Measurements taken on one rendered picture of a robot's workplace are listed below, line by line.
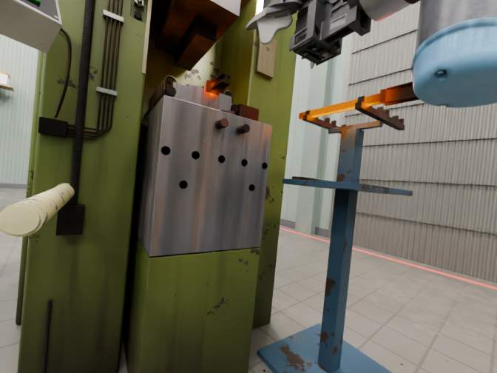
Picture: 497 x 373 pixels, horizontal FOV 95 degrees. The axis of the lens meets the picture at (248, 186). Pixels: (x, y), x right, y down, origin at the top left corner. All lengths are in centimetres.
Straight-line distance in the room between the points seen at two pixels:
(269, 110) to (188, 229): 67
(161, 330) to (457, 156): 304
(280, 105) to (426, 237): 248
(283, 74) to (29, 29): 92
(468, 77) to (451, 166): 293
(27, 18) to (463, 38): 63
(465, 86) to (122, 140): 82
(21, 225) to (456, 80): 51
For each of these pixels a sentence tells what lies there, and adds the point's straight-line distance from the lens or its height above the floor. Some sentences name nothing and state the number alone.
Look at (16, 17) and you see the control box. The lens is 63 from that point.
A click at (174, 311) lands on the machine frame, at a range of 80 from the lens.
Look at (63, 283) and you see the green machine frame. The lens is 93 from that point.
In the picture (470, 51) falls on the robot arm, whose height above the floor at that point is 82.
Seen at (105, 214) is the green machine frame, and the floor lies 55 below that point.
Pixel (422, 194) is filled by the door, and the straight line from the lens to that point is 322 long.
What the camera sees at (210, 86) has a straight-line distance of 81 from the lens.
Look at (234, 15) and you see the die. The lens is 98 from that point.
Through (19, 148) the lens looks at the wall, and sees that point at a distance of 822.
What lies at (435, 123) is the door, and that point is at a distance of 333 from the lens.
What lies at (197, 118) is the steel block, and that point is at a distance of 72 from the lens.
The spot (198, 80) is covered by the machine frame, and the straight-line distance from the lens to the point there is 137.
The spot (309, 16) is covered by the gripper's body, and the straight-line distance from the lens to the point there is 45.
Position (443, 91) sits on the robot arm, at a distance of 31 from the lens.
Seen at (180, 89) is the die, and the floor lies 96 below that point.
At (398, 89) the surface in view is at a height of 100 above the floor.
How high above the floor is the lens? 70
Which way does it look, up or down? 1 degrees down
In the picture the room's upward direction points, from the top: 6 degrees clockwise
